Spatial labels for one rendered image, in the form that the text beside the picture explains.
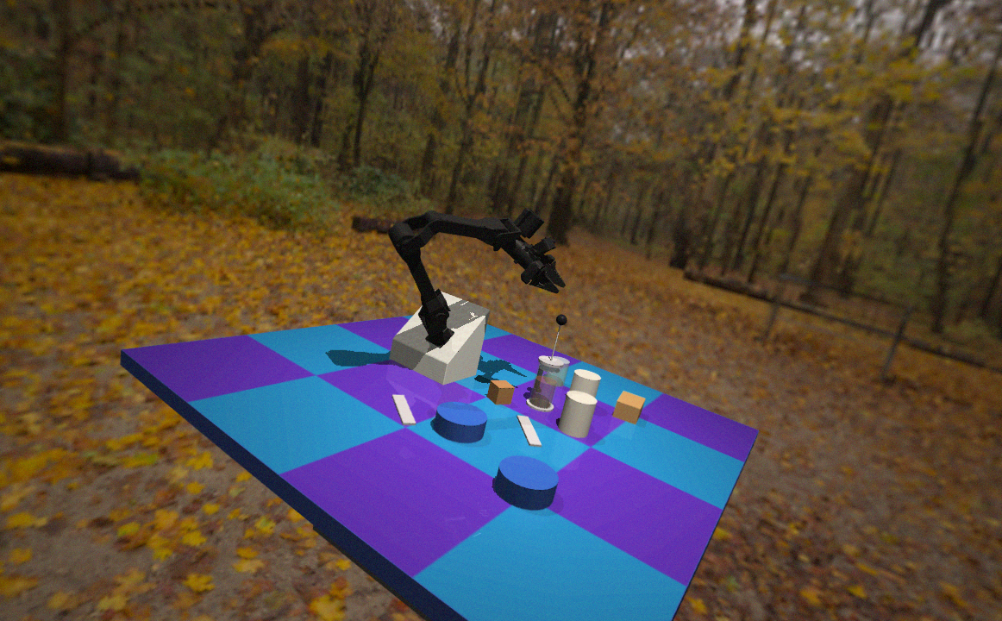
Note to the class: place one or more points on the white flat bar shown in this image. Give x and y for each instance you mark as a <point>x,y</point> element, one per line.
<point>403,410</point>
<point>529,431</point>

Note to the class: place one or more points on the tan rectangular block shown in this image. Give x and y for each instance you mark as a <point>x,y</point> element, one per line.
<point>629,407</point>

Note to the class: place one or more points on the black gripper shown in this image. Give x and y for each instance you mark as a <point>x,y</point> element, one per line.
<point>542,271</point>

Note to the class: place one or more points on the dark blue short cylinder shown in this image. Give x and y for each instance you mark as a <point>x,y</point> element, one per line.
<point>460,422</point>
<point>526,483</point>

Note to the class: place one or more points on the cream cylinder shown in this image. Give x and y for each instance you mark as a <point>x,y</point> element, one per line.
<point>577,414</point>
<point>585,381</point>

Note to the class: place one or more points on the brown cube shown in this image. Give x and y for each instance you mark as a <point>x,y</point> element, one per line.
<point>500,392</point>

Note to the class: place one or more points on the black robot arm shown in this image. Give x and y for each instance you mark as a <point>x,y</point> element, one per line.
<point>497,232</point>

